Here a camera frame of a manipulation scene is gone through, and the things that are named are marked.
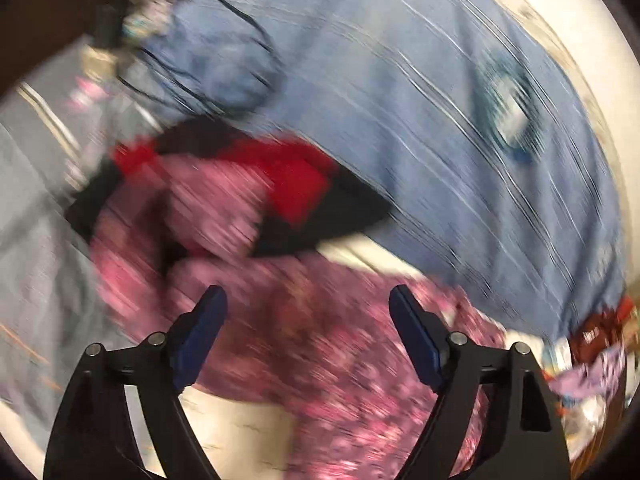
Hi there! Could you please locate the purple cloth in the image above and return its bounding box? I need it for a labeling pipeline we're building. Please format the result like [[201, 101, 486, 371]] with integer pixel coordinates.
[[550, 347, 626, 403]]

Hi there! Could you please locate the pink floral garment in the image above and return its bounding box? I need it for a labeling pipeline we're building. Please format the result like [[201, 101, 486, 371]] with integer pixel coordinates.
[[92, 160, 506, 480]]

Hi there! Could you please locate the blue plaid blanket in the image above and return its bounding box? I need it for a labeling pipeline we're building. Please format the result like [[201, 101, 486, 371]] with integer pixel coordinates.
[[140, 0, 628, 341]]

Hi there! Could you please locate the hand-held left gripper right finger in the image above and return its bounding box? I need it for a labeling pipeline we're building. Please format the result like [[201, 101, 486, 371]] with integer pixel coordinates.
[[389, 285, 571, 480]]

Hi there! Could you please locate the cream leaf print bed sheet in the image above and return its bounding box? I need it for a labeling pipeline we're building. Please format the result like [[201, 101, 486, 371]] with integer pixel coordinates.
[[0, 232, 453, 480]]

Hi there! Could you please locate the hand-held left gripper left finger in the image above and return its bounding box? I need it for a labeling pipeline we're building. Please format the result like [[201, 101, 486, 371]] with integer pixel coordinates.
[[42, 285, 228, 480]]

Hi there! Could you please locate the white patterned cloth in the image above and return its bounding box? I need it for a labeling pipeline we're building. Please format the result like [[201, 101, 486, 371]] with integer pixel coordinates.
[[120, 0, 196, 41]]

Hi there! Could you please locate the grey cloth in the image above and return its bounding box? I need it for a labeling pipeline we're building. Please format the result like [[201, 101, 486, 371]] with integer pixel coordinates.
[[0, 70, 131, 411]]

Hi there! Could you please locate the red and black garment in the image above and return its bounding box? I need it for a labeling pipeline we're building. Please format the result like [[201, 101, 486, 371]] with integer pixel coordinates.
[[65, 120, 393, 261]]

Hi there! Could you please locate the black cable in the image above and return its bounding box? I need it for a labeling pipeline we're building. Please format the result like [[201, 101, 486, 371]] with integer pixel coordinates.
[[117, 0, 281, 111]]

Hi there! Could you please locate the dark red bag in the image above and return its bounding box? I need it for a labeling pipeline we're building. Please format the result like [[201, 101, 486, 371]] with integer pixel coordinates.
[[570, 302, 628, 363]]

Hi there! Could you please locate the small teal white object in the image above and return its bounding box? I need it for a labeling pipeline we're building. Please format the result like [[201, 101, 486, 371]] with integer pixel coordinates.
[[475, 50, 543, 161]]

